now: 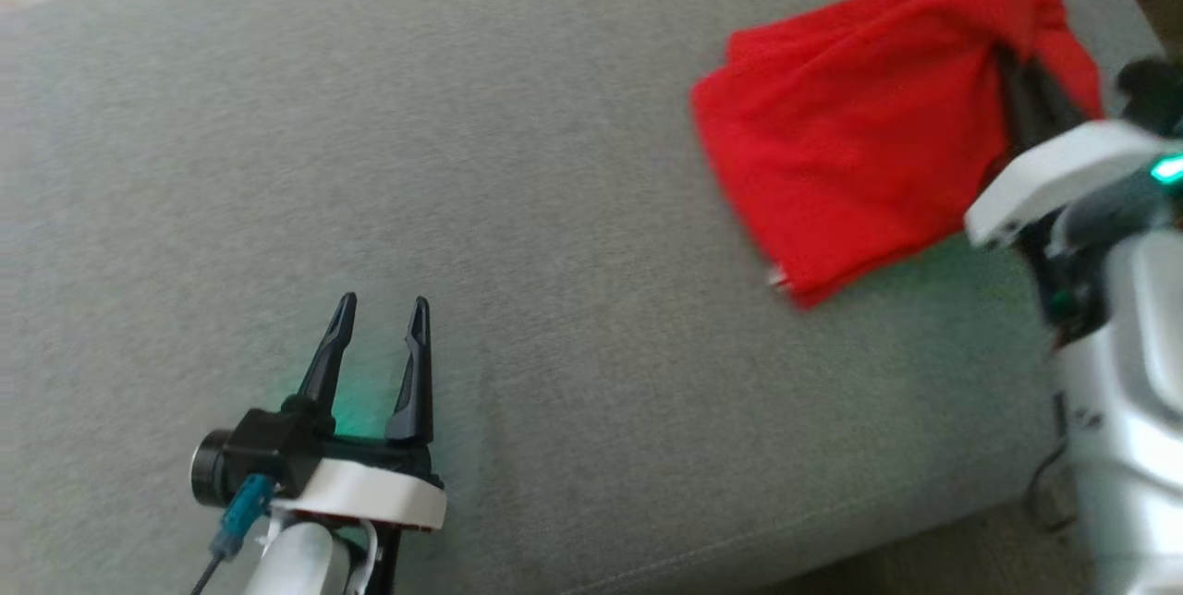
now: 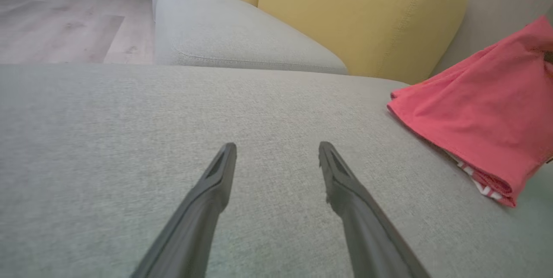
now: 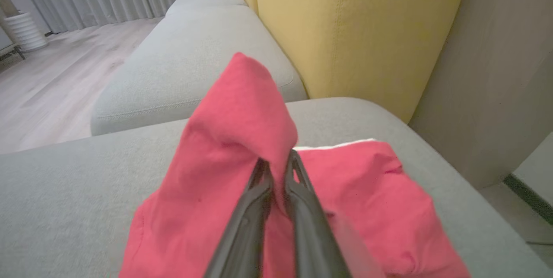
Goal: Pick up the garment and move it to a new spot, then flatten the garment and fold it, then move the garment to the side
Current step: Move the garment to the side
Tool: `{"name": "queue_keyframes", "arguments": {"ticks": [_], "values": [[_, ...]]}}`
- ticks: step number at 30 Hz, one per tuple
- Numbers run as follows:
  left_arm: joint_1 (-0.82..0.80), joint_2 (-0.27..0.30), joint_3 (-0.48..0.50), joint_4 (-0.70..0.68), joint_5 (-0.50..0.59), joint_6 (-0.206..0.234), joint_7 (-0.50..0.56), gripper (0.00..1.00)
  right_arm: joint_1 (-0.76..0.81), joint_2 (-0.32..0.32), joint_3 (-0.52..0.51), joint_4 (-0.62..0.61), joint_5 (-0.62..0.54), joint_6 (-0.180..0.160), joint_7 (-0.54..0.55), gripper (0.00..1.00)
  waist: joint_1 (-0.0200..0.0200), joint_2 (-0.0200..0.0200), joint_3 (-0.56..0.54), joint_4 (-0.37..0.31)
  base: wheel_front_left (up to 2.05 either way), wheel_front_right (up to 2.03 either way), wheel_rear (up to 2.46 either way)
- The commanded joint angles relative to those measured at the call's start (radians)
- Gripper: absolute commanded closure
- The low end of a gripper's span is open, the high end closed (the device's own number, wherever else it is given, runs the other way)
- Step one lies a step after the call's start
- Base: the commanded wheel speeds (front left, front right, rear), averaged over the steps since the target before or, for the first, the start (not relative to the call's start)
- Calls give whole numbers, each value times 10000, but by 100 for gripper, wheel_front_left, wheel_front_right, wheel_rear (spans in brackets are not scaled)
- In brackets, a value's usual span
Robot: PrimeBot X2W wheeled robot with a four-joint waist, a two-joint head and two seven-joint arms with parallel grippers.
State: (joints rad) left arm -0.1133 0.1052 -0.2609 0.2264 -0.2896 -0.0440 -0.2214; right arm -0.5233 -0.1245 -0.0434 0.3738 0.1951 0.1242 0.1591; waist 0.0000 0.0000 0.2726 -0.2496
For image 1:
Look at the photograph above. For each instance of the red shorts white stripe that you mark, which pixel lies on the red shorts white stripe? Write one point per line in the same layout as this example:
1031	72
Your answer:
850	124

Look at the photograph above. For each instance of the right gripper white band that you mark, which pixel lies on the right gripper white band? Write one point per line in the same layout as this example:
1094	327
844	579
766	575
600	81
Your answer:
1054	175

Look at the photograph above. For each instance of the grey fabric sofa seat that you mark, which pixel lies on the grey fabric sofa seat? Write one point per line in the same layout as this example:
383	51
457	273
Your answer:
462	161

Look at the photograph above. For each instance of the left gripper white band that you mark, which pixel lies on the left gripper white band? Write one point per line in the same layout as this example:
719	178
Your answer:
365	493

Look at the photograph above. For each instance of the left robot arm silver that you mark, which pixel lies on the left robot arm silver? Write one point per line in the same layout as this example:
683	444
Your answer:
291	563

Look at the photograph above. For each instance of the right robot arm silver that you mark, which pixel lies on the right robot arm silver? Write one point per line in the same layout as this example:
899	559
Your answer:
1137	410

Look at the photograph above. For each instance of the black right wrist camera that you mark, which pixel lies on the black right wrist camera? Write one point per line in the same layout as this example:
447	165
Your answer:
1151	91

